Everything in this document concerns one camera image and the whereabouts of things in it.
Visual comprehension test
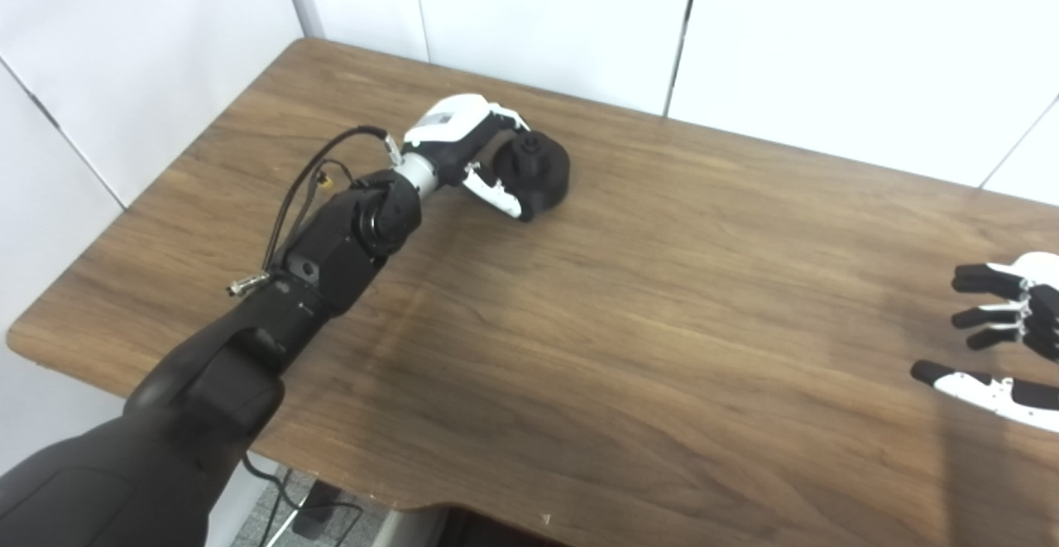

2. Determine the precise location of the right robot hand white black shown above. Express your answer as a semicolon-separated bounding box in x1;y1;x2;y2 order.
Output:
910;252;1059;434

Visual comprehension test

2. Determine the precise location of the white floor cable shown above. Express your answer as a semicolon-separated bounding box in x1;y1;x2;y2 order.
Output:
265;506;303;547

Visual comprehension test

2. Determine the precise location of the black table leg foot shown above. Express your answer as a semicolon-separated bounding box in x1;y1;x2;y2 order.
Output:
294;481;344;541

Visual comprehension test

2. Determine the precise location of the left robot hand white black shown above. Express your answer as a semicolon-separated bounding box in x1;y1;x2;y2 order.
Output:
400;94;534;223

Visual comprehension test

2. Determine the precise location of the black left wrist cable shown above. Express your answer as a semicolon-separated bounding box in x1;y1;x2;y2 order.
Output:
228;125;402;298

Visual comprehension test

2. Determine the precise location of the round black stepped part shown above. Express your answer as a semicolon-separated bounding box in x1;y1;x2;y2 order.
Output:
494;131;571;218

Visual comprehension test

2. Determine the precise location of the black floor cable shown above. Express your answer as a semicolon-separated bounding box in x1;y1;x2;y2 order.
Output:
240;452;365;547

